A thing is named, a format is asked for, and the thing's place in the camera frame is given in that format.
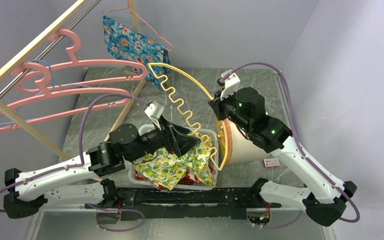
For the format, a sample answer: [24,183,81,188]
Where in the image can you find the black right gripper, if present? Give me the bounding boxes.
[209,86,252,134]

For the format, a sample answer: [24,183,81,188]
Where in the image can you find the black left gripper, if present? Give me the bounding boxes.
[127,114,202,163]

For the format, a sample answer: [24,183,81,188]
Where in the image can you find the white plastic basket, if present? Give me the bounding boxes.
[127,124,219,191]

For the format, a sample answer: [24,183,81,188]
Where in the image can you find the yellow lemon print skirt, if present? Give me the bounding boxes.
[132,130,218,191]

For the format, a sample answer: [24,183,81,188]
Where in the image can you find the white red flower skirt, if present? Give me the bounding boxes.
[128,162,219,191]

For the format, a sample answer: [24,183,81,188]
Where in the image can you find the yellow wooden hanger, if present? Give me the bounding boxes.
[148,62,228,172]

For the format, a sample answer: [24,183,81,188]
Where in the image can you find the pink wire hanger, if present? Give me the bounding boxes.
[100,6,173,52]

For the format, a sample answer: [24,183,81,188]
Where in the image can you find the blue floral skirt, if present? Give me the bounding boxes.
[102,15,172,90]

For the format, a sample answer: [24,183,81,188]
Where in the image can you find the pink plastic hanger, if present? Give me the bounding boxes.
[3,59,148,126]
[11,29,148,94]

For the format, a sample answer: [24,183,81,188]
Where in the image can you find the blue wire hanger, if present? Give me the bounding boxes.
[0,59,127,127]

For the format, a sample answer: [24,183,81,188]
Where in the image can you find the pink plastic hanger front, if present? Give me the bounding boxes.
[3,59,148,126]

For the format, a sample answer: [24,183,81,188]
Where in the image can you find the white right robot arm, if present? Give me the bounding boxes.
[208,87,361,227]

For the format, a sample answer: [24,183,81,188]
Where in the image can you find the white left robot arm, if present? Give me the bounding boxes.
[3,121,201,219]

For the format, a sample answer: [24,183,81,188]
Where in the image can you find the white cylindrical bin orange lid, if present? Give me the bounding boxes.
[215,119,270,165]

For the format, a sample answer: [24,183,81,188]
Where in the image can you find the small red white card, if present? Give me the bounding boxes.
[263,158,280,168]

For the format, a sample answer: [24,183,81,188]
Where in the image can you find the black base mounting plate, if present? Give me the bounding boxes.
[96,187,281,224]

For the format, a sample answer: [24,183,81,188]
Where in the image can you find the wooden clothes rack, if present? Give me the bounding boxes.
[0,0,147,182]

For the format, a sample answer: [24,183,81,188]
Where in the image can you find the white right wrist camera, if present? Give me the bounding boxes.
[217,69,241,100]

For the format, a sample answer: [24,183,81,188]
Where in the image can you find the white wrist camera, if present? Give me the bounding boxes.
[144,101,164,131]
[217,69,241,100]

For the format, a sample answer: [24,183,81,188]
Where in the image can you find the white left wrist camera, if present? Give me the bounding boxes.
[144,101,164,131]

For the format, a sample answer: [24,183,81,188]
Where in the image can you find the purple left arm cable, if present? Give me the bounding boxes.
[0,93,150,213]

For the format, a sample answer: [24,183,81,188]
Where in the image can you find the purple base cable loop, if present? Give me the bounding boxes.
[85,203,147,232]

